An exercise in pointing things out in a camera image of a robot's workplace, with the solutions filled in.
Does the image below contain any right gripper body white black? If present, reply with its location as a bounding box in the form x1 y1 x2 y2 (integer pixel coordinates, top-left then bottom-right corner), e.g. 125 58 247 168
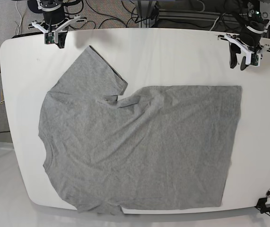
28 8 87 34

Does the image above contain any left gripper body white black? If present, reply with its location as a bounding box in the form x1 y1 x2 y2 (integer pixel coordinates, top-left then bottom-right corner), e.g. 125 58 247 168
218 26 270 59

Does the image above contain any grey t-shirt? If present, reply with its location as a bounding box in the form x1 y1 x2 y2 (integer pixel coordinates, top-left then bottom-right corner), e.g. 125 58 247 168
38 46 242 215

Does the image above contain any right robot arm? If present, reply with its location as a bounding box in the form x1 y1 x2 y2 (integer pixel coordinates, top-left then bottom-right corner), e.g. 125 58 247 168
28 0 87 49

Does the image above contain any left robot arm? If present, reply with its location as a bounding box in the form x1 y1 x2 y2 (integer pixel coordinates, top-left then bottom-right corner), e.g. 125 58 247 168
218 0 270 70

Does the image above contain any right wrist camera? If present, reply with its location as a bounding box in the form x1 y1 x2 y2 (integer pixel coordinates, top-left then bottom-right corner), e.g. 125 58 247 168
44 32 55 44

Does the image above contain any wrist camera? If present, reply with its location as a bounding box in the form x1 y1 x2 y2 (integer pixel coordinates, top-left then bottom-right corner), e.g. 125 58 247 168
250 53 261 67
44 32 55 44

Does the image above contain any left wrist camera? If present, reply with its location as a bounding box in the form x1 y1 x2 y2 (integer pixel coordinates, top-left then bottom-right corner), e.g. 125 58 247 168
250 53 261 67

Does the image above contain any white cable on floor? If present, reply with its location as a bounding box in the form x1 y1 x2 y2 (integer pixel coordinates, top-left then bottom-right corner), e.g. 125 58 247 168
14 0 24 35

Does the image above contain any metal frame stand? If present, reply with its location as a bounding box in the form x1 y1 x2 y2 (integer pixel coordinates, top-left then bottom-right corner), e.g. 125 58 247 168
133 0 158 28

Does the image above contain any black clamp with cable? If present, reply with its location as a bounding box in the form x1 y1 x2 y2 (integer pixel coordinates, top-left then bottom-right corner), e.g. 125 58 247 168
255 198 270 216

